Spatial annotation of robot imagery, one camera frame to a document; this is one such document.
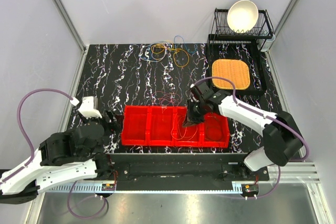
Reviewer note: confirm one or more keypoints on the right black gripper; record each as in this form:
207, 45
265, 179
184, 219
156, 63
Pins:
191, 119

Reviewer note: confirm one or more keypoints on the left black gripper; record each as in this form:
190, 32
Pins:
119, 118

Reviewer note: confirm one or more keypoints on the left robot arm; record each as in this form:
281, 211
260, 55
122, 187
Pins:
62, 158

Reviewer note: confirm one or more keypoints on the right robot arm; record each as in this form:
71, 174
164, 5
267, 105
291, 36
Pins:
282, 138

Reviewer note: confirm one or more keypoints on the red bin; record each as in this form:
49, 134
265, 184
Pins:
216, 131
134, 125
161, 125
185, 136

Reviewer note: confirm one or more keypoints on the orange woven mat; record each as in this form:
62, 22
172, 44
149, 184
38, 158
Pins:
236, 71

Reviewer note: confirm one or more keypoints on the black dish rack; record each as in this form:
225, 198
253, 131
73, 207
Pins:
221, 32

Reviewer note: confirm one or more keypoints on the white cup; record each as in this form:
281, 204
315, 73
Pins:
264, 45

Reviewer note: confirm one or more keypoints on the white bowl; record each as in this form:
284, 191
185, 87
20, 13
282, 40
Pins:
242, 16

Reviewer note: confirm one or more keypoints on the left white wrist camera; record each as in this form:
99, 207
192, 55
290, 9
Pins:
89, 108

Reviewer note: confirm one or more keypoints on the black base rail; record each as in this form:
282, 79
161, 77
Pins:
213, 165

